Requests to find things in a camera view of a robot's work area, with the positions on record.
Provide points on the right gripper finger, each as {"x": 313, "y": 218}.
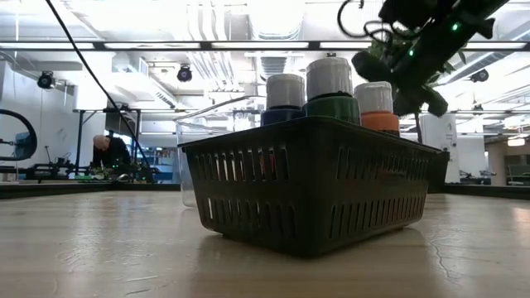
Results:
{"x": 435, "y": 103}
{"x": 371, "y": 66}

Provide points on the orange paint bottle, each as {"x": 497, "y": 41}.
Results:
{"x": 379, "y": 122}

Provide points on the green paint bottle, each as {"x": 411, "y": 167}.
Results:
{"x": 331, "y": 109}

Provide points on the blue paint bottle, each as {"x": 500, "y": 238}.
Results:
{"x": 281, "y": 118}

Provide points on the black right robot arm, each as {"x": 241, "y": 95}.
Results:
{"x": 476, "y": 16}

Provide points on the white cylindrical column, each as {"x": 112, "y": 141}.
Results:
{"x": 439, "y": 132}

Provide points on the black ceiling spotlight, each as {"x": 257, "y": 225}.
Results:
{"x": 45, "y": 80}
{"x": 480, "y": 75}
{"x": 184, "y": 74}

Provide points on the green potted plant black pot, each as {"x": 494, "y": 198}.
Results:
{"x": 444, "y": 174}

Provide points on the black overhead light bar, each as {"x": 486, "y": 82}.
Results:
{"x": 248, "y": 45}

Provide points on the black slotted plastic basket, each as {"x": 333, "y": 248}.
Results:
{"x": 310, "y": 186}

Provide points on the clear plastic bin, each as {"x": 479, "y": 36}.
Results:
{"x": 207, "y": 120}

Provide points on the person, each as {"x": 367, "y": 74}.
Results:
{"x": 114, "y": 155}

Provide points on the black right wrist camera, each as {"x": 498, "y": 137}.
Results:
{"x": 408, "y": 12}

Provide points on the bright wall lamp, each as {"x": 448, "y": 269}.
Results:
{"x": 516, "y": 142}

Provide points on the ribbed round air duct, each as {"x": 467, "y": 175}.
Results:
{"x": 273, "y": 62}

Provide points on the black aluminium frame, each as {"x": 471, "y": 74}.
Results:
{"x": 484, "y": 191}

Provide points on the white rectangular ceiling duct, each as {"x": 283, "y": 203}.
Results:
{"x": 145, "y": 83}

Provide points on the black workstation frame with monitor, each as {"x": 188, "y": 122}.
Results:
{"x": 120, "y": 124}

